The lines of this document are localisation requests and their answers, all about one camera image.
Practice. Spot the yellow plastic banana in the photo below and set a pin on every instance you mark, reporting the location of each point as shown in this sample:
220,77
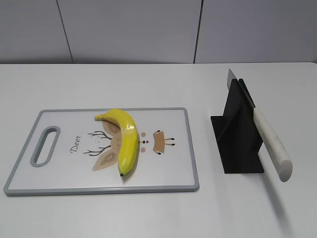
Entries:
129,137

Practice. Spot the knife with white handle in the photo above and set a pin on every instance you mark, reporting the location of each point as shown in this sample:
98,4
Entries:
274,146

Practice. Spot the black knife stand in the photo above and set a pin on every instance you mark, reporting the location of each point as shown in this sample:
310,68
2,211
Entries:
237,137

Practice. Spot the white grey-rimmed cutting board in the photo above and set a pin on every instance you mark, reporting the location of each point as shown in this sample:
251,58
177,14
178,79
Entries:
67,152

